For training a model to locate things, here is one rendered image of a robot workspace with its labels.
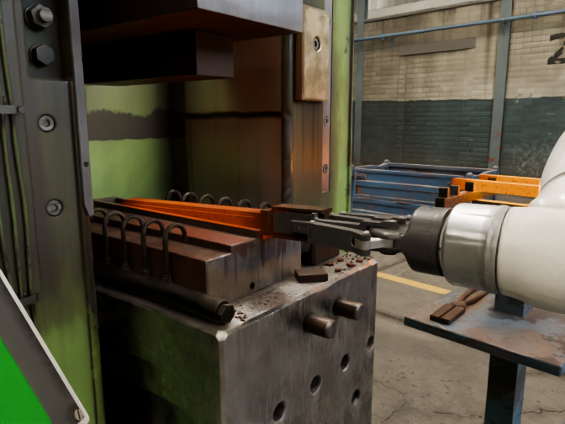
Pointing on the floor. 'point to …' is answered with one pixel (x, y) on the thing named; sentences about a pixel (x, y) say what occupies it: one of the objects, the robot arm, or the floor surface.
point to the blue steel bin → (403, 186)
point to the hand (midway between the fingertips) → (299, 222)
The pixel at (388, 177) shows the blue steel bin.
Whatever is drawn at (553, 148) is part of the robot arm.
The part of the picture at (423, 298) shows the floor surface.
